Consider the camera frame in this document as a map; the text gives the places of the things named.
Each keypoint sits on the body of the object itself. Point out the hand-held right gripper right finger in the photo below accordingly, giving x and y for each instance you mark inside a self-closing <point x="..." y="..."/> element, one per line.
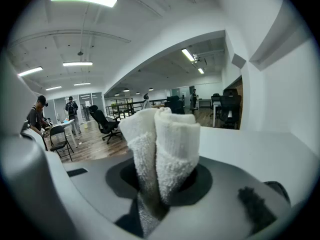
<point x="212" y="221"/>

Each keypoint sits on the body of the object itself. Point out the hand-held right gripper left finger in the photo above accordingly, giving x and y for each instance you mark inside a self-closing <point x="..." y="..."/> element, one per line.
<point x="95" y="184"/>

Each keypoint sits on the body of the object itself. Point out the white cloth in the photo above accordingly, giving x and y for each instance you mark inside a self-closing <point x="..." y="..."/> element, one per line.
<point x="175" y="144"/>

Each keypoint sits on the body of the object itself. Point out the black office chair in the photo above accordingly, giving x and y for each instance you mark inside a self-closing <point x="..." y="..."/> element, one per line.
<point x="103" y="124"/>
<point x="215" y="99"/>
<point x="231" y="106"/>
<point x="175" y="105"/>

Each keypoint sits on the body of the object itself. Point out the black folding chair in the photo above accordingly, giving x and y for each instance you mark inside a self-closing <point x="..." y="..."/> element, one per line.
<point x="58" y="131"/>

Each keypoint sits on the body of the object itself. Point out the white table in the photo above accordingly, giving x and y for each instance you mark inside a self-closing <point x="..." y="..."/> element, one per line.
<point x="67" y="123"/>

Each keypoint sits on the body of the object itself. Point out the glass office partition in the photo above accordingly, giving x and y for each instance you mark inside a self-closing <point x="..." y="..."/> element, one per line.
<point x="97" y="101"/>

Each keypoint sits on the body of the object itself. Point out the black metal railing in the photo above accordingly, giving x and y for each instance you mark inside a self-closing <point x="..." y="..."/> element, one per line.
<point x="128" y="107"/>

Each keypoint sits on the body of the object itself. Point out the plastic-covered office chair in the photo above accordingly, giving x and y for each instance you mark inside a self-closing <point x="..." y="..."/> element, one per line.
<point x="146" y="105"/>

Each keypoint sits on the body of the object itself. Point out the white desk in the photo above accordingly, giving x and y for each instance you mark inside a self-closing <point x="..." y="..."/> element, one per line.
<point x="214" y="115"/>
<point x="205" y="101"/>

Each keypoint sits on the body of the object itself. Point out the grey wall box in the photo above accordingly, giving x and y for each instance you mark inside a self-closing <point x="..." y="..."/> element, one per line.
<point x="238" y="60"/>

